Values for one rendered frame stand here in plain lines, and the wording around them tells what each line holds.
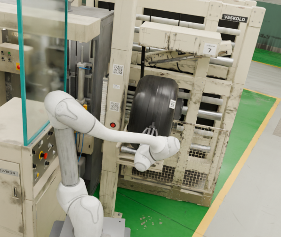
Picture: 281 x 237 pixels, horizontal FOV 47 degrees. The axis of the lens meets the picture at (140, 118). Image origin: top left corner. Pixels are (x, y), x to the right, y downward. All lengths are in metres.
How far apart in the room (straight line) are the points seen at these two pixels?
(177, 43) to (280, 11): 8.93
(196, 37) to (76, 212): 1.47
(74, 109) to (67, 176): 0.49
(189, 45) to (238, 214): 1.91
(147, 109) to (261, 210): 2.02
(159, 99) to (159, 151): 0.54
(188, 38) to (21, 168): 1.45
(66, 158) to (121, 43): 0.91
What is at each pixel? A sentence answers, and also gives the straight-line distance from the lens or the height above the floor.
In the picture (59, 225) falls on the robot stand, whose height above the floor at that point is 0.65.
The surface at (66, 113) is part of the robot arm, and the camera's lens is 1.50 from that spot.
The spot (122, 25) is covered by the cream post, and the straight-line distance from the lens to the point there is 2.25.
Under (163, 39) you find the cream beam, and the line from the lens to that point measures 2.49.
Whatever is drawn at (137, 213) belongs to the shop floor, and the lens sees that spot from 3.31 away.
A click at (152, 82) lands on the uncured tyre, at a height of 1.46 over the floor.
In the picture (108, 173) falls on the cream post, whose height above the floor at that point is 0.60.
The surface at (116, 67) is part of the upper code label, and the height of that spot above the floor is 1.53.
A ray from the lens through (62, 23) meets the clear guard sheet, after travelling 2.05.
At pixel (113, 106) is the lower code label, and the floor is 1.21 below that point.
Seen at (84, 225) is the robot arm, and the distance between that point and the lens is 1.82.
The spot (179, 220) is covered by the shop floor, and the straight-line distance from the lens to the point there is 3.33.
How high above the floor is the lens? 2.26
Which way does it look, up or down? 27 degrees down
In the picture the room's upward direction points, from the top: 8 degrees clockwise
